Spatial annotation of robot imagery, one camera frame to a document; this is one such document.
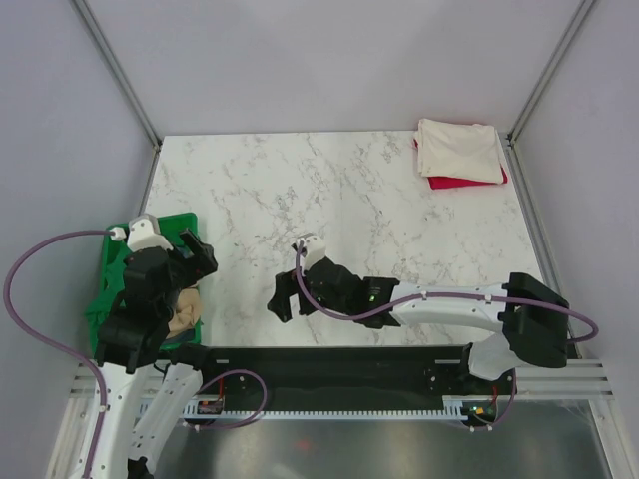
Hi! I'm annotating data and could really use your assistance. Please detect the beige crumpled t shirt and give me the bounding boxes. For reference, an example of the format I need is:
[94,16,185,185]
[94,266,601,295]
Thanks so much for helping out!
[167,287,203,339]

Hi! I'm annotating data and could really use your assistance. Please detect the folded cream t shirt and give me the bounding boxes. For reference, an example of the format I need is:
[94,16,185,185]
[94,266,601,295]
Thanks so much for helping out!
[413,119,507,185]

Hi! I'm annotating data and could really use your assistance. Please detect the right aluminium frame post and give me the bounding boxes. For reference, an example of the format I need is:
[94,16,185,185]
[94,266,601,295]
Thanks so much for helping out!
[506,0,599,146]

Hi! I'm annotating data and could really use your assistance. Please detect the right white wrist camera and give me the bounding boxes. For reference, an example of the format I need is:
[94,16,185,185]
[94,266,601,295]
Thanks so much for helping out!
[293,233,326,270]

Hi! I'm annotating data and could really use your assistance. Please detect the green t shirt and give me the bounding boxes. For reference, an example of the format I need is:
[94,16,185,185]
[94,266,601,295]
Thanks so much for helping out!
[85,248,130,352]

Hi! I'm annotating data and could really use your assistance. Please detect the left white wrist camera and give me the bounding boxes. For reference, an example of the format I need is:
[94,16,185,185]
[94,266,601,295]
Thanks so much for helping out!
[109,214,174,252]

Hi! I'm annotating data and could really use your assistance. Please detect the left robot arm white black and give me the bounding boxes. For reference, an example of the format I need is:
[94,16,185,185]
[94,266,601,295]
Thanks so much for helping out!
[79,217,220,478]

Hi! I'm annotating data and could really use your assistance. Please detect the left aluminium frame post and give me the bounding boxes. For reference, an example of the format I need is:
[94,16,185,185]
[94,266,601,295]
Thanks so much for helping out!
[70,0,162,151]

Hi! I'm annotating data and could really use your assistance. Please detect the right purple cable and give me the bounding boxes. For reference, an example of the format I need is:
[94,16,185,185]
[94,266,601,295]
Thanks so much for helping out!
[294,243,599,345]

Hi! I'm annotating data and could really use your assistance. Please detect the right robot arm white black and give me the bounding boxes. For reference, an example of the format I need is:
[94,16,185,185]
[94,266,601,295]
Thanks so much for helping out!
[267,258,568,393]

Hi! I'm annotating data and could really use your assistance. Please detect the green plastic bin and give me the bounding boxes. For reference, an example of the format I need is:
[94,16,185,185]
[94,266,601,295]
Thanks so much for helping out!
[101,213,202,351]

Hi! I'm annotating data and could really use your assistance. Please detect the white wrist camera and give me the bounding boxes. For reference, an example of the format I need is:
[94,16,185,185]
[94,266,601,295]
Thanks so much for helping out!
[293,233,326,270]
[109,214,174,252]

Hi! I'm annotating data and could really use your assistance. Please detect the white slotted cable duct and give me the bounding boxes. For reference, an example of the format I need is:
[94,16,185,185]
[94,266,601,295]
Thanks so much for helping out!
[92,396,500,420]

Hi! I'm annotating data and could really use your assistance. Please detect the aluminium frame post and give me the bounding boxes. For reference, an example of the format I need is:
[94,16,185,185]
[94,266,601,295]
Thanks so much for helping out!
[506,0,599,146]
[70,0,162,151]

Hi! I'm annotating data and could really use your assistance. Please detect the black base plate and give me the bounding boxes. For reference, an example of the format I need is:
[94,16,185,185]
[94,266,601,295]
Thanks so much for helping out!
[159,344,518,411]

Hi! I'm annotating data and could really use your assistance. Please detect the folded red t shirt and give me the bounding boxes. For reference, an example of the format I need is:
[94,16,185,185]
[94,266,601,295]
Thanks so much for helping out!
[413,139,508,191]

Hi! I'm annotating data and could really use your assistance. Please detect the aluminium rail base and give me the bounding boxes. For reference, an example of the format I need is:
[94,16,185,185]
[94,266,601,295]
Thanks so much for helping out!
[69,359,613,401]

